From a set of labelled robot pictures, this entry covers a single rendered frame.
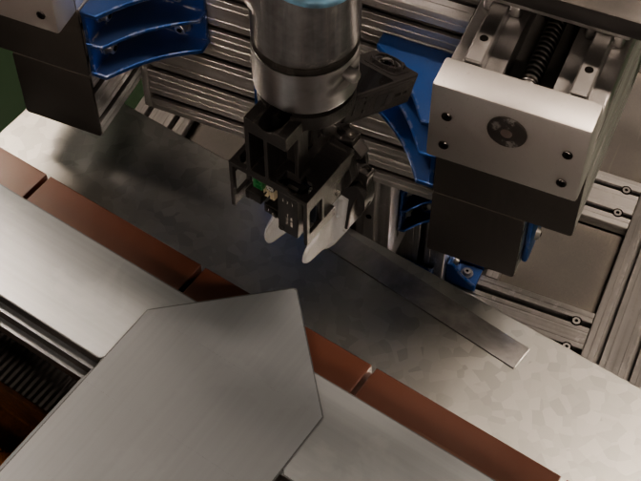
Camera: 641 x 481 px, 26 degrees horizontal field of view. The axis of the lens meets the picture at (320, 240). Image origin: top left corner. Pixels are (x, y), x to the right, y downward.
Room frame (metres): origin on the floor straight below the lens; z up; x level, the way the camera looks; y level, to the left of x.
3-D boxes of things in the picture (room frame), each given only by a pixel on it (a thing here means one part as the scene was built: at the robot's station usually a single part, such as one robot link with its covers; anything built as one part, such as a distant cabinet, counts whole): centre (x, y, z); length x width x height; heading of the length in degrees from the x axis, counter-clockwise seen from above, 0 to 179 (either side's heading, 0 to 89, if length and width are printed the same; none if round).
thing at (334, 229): (0.66, 0.00, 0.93); 0.06 x 0.03 x 0.09; 145
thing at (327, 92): (0.67, 0.01, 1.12); 0.08 x 0.08 x 0.05
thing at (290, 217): (0.66, 0.01, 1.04); 0.09 x 0.08 x 0.12; 145
